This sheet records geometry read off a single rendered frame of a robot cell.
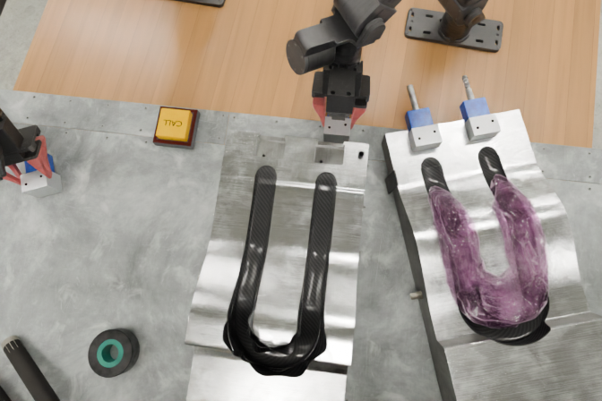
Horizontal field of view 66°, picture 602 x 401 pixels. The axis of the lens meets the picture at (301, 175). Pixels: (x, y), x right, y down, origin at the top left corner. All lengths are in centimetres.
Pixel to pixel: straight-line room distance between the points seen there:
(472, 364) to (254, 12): 81
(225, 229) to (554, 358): 57
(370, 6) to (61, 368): 82
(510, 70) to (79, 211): 92
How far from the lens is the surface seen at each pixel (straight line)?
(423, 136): 88
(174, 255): 94
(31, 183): 102
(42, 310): 104
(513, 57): 110
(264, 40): 105
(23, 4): 243
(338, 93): 74
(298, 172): 84
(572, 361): 88
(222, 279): 80
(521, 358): 85
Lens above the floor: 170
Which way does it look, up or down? 75 degrees down
